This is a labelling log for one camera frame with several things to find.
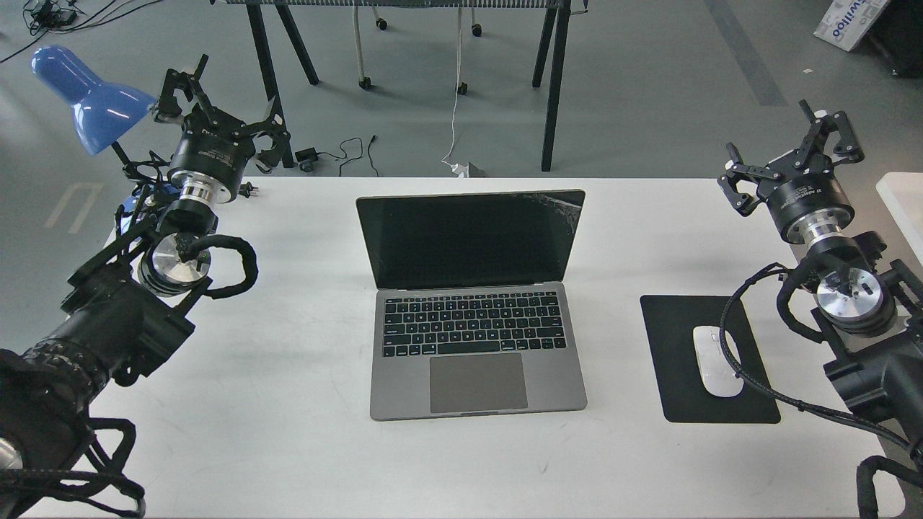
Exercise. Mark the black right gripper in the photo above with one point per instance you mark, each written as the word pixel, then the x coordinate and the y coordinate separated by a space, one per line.
pixel 791 199

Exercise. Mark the white power adapter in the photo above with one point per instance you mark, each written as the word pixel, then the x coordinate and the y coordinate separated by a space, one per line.
pixel 465 169

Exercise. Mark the grey laptop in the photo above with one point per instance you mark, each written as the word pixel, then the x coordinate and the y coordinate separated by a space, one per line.
pixel 471 312

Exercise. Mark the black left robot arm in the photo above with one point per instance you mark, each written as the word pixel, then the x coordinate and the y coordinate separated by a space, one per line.
pixel 127 312

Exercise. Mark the black power adapter with cable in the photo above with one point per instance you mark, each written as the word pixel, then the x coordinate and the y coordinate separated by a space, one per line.
pixel 307 158

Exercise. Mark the white computer mouse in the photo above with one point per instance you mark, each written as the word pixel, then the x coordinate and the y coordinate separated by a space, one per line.
pixel 717 375

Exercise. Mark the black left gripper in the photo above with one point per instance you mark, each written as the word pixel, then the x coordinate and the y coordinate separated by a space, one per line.
pixel 203 153

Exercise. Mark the black mouse pad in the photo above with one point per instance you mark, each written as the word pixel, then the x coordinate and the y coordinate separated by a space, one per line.
pixel 670 321

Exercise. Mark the blue desk lamp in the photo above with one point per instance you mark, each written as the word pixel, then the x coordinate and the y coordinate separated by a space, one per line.
pixel 102 111

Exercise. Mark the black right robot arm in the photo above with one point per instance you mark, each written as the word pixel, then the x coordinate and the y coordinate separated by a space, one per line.
pixel 871 320

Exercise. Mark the black trestle table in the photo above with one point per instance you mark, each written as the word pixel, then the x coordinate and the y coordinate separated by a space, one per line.
pixel 523 46

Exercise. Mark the white cardboard box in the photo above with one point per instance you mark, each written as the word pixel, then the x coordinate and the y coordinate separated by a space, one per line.
pixel 845 23

